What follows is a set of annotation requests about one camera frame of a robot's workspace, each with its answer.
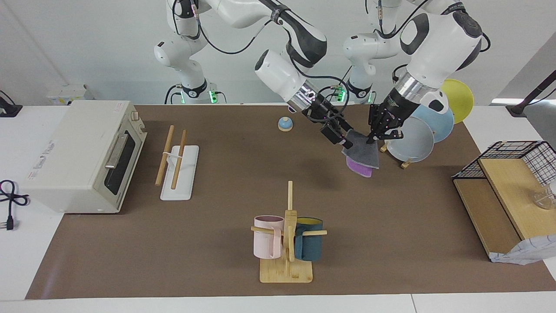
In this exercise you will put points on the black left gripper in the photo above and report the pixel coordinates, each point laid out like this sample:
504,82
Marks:
391,111

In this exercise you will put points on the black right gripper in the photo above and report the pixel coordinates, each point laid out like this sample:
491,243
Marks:
322,112

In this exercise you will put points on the purple and grey towel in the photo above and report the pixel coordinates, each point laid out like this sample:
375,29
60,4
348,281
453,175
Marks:
362,152

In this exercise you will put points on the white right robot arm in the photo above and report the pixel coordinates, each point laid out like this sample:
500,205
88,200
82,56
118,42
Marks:
278,74

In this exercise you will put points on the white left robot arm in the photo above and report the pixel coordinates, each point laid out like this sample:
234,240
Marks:
438,43

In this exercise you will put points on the wooden plate rack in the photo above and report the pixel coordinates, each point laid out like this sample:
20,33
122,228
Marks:
406,164

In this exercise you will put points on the white towel rack wooden bars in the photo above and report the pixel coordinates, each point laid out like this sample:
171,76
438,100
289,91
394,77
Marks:
182,174

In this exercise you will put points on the grey plate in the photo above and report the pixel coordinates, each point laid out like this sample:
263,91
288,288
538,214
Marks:
412,141

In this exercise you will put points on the small blue domed bell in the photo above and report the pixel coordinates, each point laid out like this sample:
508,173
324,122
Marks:
285,125

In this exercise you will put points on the light blue plate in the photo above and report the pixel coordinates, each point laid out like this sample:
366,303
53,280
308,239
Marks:
441,124

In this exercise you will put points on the yellow plate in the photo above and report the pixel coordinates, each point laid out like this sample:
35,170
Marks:
460,98

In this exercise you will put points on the dark teal mug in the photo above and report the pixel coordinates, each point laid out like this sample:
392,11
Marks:
309,245

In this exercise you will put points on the brown table mat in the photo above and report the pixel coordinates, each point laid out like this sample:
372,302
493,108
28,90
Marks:
226,174

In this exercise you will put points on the pink mug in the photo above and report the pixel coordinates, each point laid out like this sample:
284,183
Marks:
265,243

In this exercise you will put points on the wooden mug tree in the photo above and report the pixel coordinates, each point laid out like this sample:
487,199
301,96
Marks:
289,269

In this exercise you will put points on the clear glass flask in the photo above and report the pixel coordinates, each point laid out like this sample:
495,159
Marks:
546,198

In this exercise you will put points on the white patterned cloth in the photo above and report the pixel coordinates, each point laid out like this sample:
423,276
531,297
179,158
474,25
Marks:
530,252

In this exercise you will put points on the beige toaster oven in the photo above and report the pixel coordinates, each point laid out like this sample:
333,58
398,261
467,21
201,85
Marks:
69,156

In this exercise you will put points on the white power strip box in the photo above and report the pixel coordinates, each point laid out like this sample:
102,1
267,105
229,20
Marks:
65,93

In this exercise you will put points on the black desk clamp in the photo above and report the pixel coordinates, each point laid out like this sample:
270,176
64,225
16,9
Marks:
8,108

